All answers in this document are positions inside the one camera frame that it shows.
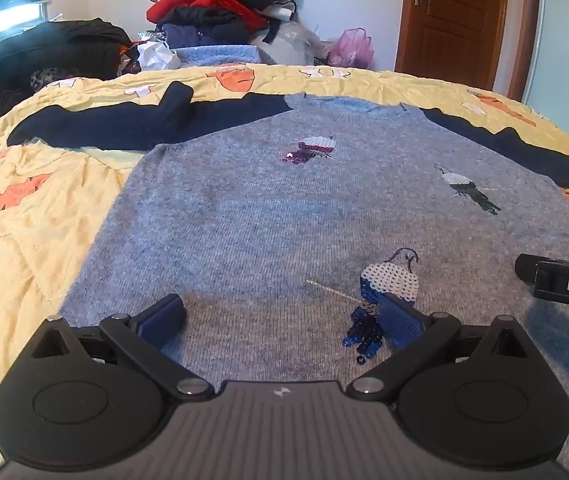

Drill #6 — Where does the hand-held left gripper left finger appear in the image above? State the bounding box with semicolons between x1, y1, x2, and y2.
29;293;215;402

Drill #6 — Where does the yellow printed blanket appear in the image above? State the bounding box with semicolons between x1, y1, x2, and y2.
0;62;569;471

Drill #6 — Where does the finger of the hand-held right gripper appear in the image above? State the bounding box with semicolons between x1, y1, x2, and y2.
515;254;541;283

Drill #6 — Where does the white crumpled plastic bag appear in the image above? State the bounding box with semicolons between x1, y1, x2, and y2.
134;40;183;72

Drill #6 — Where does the brown wooden door frame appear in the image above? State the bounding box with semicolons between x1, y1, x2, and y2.
507;0;541;102

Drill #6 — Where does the navy blue garment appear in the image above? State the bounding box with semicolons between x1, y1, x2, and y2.
157;7;252;49

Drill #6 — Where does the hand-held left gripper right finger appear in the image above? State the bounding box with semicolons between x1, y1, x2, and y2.
345;292;536;402

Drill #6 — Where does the grey sweater with navy sleeves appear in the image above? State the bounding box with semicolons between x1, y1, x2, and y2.
7;81;569;480

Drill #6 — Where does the pink plastic bag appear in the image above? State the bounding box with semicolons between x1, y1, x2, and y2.
327;27;376;70

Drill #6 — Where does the light blue towel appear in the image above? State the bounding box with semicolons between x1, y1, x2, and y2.
172;45;265;67

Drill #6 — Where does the black cloth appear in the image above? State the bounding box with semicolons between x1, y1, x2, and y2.
0;17;134;132

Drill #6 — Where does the brown wooden door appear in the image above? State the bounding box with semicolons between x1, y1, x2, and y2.
395;0;510;91

